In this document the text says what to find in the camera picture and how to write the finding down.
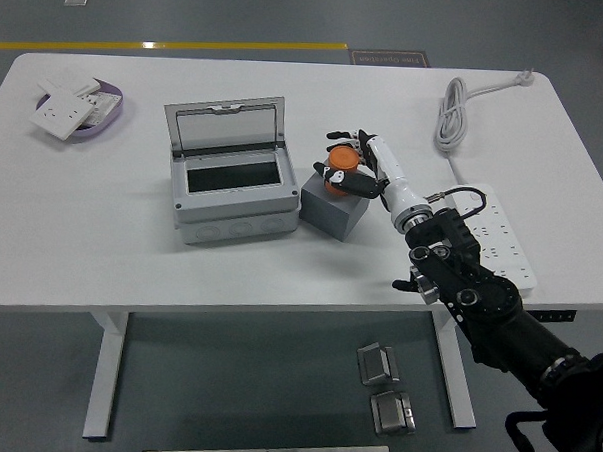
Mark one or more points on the orange cylinder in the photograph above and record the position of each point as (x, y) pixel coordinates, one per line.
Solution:
(342, 159)

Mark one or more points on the white five-hole socket panel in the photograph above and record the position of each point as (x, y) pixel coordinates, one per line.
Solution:
(61, 115)

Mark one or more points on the white switch panel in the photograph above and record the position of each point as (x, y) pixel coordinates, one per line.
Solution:
(67, 81)

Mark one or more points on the white socket panel back side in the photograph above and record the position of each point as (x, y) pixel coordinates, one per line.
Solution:
(104, 104)

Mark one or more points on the black table control panel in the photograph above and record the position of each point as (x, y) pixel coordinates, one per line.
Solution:
(558, 315)

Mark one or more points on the white table leg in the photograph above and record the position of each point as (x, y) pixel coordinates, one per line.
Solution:
(106, 367)
(452, 373)

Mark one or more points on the small square floor plate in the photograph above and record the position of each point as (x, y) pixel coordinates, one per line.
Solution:
(76, 0)

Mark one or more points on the grey cube with round hole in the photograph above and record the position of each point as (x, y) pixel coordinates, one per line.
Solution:
(332, 217)

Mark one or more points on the grey electrical box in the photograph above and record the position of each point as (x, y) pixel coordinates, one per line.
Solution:
(232, 208)

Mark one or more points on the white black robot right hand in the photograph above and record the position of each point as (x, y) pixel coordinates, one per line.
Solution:
(393, 187)

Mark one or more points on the white power strip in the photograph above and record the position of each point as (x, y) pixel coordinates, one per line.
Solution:
(501, 230)

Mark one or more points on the metal bracket block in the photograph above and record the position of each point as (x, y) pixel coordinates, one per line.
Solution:
(391, 414)
(375, 364)

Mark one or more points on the yellow floor tape line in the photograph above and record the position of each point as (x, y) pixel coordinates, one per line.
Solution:
(214, 45)

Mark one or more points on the purple oval tray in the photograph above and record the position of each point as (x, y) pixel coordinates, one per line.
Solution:
(111, 119)

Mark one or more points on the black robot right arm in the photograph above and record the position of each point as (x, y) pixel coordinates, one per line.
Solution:
(503, 305)

